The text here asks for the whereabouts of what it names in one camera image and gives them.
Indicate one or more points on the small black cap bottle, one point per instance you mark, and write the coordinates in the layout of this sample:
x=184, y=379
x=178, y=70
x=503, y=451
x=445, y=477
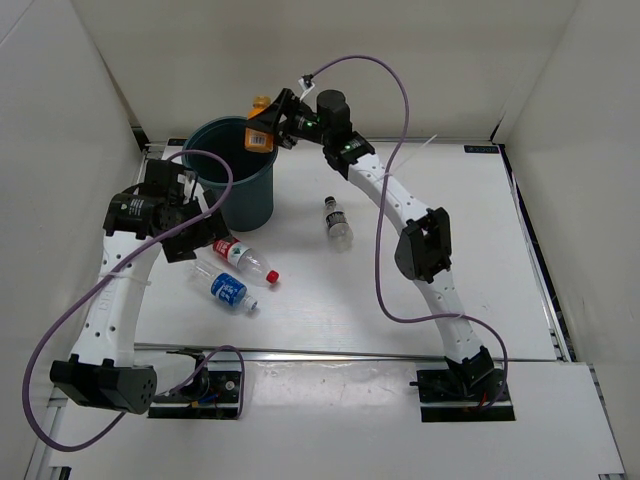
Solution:
x=338, y=229

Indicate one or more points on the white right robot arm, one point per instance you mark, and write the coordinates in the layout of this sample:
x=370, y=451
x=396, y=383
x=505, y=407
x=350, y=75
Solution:
x=423, y=252

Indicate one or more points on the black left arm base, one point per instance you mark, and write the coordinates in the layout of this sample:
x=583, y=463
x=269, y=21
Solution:
x=212, y=394

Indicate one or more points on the small orange juice bottle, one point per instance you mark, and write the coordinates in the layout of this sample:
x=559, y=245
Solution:
x=254, y=140

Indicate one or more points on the red label clear bottle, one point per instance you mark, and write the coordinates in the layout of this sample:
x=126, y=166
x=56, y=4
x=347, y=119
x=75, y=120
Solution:
x=247, y=261

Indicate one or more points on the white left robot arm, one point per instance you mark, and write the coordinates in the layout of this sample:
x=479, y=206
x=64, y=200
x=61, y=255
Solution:
x=103, y=370

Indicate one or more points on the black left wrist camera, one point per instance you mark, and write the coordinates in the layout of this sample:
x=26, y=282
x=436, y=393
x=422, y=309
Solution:
x=161, y=180

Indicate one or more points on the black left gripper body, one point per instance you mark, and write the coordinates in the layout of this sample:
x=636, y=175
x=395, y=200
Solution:
x=185, y=211

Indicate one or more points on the blue label clear bottle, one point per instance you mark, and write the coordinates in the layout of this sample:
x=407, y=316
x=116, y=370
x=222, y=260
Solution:
x=216, y=284

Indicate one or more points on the aluminium table front rail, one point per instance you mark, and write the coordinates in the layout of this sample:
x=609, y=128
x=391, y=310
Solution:
x=275, y=355

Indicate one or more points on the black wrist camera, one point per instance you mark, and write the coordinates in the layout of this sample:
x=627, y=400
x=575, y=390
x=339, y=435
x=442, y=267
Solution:
x=161, y=180
x=307, y=85

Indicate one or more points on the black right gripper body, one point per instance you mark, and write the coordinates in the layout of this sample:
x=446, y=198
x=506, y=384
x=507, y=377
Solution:
x=301, y=124

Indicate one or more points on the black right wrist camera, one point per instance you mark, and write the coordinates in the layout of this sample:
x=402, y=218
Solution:
x=307, y=85

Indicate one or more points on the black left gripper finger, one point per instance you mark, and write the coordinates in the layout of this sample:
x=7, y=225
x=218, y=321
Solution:
x=182, y=246
x=214, y=226

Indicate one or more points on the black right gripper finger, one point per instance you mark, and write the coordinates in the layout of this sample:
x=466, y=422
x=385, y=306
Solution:
x=273, y=117
x=286, y=138

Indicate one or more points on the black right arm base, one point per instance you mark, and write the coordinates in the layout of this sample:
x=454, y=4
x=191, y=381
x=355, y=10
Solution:
x=444, y=399

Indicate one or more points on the dark teal plastic bin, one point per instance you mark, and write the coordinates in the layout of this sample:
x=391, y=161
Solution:
x=250, y=202

